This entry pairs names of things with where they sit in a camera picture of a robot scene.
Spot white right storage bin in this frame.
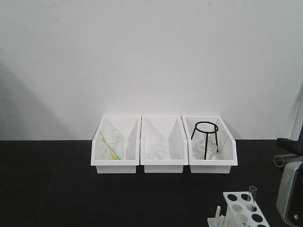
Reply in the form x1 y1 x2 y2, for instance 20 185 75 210
181 115 238 174

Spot white test tube rack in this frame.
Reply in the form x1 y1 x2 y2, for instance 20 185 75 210
207 192 269 227

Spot black metal tripod stand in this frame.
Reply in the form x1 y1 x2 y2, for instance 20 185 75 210
191 121 219 152

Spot grey silver gripper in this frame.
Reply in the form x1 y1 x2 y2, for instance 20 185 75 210
276 138 303 227

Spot white left storage bin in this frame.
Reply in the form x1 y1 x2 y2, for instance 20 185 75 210
91 115 141 174

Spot large glass beaker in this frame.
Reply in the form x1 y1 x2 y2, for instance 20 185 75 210
101 131 125 160

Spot glass test tube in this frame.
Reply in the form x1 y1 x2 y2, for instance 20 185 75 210
246 185 257 211
273 154 300 168

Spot clear glass flask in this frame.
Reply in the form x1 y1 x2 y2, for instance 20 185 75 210
194 140 217 160

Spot white middle storage bin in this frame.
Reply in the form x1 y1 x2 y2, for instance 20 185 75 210
140 116 188 173

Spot small glass beaker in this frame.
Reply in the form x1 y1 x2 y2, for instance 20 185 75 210
152 143 166 159

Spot white storage bin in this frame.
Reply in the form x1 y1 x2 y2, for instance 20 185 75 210
181 115 238 174
140 116 188 173
91 115 141 174

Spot yellow green stirring stick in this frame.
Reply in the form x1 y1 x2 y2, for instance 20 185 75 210
99 131 122 160

